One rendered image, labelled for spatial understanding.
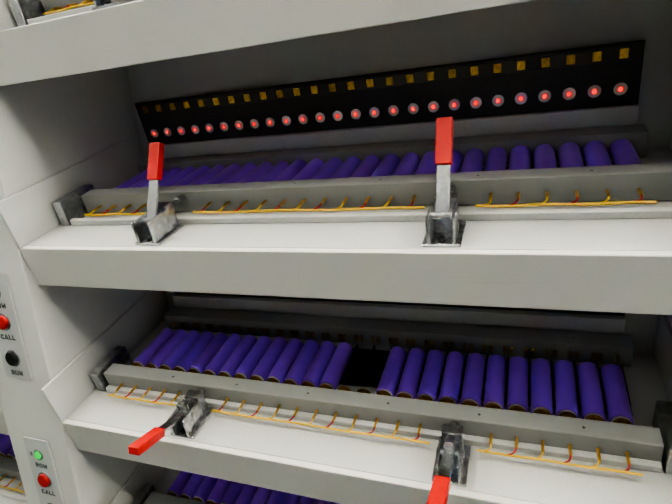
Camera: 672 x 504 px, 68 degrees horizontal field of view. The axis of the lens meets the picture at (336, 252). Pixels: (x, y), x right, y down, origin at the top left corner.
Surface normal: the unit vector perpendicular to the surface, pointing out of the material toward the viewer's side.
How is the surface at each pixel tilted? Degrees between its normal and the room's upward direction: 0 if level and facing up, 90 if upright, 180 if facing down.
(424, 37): 90
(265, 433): 15
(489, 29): 90
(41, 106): 90
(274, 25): 105
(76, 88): 90
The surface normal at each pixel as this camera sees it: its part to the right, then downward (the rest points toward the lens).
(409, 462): -0.17, -0.87
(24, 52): -0.32, 0.50
